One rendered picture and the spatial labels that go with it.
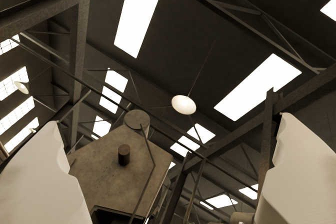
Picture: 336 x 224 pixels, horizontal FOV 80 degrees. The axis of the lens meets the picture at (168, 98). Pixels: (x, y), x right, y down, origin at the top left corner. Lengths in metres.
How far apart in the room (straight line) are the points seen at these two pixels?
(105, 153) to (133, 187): 0.47
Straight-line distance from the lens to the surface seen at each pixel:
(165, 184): 8.71
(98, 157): 2.34
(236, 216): 3.83
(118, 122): 8.40
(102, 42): 9.77
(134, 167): 2.27
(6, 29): 4.47
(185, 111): 4.94
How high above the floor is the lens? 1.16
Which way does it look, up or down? 41 degrees up
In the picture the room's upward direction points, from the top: 30 degrees clockwise
